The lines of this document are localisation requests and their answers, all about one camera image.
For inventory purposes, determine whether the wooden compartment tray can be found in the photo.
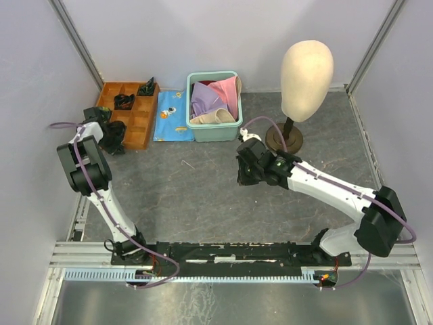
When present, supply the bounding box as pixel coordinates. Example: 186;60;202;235
96;82;160;150

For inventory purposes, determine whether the blue printed cloth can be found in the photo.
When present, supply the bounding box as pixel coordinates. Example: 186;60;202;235
153;91;194;142

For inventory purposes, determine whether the purple bucket hat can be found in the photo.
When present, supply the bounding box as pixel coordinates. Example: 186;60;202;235
190;82;227;118

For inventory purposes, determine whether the cream mannequin head stand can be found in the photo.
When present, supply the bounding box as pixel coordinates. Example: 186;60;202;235
265;40;334;154

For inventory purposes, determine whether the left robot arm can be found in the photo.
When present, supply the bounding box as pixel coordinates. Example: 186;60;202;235
50;106;150;265

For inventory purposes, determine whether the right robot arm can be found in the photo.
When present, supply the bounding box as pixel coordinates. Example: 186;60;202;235
237;138;407;265

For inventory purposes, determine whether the yellow blue rolled tie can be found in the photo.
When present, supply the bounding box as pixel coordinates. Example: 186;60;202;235
97;106;112;123

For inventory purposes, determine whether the dark brown rolled tie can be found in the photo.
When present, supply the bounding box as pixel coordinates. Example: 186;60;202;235
99;121;127;156

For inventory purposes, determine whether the beige bucket hat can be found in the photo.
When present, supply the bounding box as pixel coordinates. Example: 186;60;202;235
189;76;242;125

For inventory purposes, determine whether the green patterned rolled tie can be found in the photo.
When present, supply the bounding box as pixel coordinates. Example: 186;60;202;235
137;77;156;97

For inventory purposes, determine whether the pink bucket hat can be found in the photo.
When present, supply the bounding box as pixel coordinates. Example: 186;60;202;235
208;76;238;120

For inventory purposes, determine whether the dark red hat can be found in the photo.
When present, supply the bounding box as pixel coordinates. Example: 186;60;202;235
194;80;214;86

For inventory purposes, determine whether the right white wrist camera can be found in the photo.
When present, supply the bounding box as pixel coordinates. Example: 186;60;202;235
238;128;262;143

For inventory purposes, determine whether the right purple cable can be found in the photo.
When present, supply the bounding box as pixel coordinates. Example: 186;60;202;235
242;116;417;291

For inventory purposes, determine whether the purple cable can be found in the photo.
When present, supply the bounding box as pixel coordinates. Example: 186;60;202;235
49;122;181;289
242;116;417;291

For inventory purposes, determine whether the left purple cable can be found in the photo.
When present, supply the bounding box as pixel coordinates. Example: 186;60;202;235
49;122;181;289

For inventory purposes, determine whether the left aluminium corner post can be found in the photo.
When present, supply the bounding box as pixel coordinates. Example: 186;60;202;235
48;0;104;90

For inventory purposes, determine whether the aluminium corner post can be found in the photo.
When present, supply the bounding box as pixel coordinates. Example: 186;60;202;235
48;0;104;90
346;0;407;96

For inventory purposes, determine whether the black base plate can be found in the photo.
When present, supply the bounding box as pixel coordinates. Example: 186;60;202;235
104;240;352;278

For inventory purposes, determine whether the right aluminium corner post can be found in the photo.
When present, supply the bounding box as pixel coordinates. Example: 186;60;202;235
346;0;407;96

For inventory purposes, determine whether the aluminium front rail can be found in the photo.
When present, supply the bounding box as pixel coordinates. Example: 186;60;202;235
49;242;421;270

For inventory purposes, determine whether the light blue cable duct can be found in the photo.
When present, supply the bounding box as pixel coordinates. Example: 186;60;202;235
64;268;319;284

